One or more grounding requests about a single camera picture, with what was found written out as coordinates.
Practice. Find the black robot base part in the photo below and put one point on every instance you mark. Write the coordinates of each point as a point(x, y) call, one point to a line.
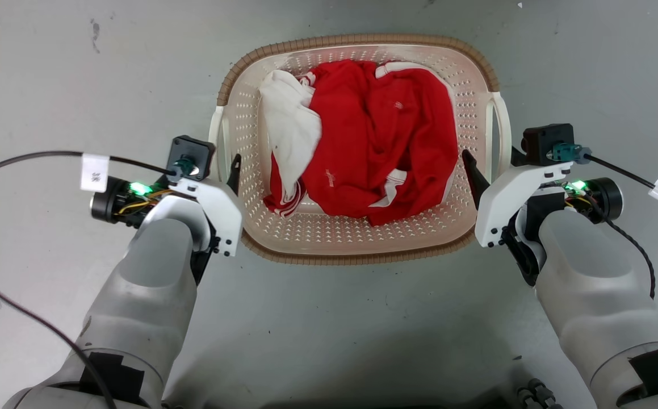
point(536, 395)

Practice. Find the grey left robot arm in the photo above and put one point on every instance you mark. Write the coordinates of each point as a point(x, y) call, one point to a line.
point(141, 307)

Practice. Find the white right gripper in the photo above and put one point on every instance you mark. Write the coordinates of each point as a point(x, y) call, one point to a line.
point(507, 199)

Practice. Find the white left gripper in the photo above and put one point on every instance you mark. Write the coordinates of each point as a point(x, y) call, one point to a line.
point(221, 210)

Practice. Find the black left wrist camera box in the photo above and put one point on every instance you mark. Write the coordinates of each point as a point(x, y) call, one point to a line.
point(193, 153)

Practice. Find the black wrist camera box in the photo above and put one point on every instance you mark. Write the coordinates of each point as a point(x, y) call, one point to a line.
point(193, 153)
point(544, 143)

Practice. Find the red garment with white trim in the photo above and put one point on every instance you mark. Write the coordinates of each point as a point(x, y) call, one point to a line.
point(385, 153)

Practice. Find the cream plastic laundry basket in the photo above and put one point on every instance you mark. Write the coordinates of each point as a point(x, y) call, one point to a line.
point(357, 241)

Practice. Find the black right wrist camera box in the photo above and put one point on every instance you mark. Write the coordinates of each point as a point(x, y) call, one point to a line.
point(544, 143)

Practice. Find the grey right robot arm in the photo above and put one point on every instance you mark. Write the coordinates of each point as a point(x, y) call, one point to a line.
point(595, 295)

